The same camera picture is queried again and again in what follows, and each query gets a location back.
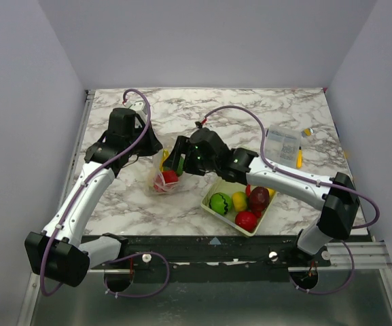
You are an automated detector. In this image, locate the yellow banana bunch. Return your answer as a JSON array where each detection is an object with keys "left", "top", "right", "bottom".
[{"left": 160, "top": 149, "right": 169, "bottom": 172}]

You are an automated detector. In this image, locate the green bell pepper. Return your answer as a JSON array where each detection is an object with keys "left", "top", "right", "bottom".
[{"left": 176, "top": 157, "right": 185, "bottom": 177}]

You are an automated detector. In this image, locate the red bell pepper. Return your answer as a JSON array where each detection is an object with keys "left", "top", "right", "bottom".
[{"left": 153, "top": 170, "right": 179, "bottom": 193}]

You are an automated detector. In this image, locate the clear zip top bag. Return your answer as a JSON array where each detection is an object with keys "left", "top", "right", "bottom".
[{"left": 144, "top": 141, "right": 185, "bottom": 196}]

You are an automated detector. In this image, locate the green watermelon toy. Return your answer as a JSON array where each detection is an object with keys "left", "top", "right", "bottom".
[{"left": 209, "top": 192, "right": 233, "bottom": 216}]

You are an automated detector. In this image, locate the red chili pepper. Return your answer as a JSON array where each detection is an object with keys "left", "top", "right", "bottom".
[{"left": 245, "top": 185, "right": 251, "bottom": 197}]

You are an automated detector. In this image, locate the yellow lemon toy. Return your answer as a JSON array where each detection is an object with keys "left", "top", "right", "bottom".
[{"left": 268, "top": 188, "right": 276, "bottom": 198}]

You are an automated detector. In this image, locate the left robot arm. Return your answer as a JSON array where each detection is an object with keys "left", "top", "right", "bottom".
[{"left": 24, "top": 103, "right": 162, "bottom": 288}]

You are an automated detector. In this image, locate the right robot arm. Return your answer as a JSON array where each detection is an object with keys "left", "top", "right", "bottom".
[{"left": 163, "top": 128, "right": 359, "bottom": 266}]

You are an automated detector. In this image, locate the pale green plastic basket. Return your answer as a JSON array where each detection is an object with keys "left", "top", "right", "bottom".
[{"left": 201, "top": 177, "right": 277, "bottom": 237}]

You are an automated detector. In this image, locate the yellow green mango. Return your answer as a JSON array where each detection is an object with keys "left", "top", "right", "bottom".
[{"left": 232, "top": 192, "right": 248, "bottom": 213}]

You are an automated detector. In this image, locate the dark red mango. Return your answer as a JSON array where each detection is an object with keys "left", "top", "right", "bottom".
[{"left": 248, "top": 187, "right": 270, "bottom": 212}]

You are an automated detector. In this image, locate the red apple toy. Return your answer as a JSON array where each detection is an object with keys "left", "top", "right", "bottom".
[{"left": 235, "top": 211, "right": 257, "bottom": 232}]

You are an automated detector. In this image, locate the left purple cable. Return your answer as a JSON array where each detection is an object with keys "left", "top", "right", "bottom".
[{"left": 38, "top": 88, "right": 171, "bottom": 300}]

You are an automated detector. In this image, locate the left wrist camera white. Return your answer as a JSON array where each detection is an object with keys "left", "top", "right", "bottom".
[{"left": 124, "top": 101, "right": 147, "bottom": 120}]

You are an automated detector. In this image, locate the yellow handled cutter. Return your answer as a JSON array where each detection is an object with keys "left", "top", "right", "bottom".
[{"left": 296, "top": 147, "right": 302, "bottom": 169}]

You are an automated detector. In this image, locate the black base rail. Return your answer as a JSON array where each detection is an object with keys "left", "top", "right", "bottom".
[{"left": 93, "top": 236, "right": 330, "bottom": 283}]

